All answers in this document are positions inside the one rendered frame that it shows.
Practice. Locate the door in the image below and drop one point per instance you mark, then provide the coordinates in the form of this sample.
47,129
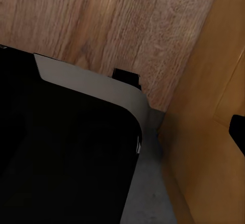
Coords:
203,170

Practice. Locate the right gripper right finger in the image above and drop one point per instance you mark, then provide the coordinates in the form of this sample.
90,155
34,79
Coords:
237,131

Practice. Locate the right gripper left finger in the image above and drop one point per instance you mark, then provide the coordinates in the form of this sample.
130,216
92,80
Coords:
12,132

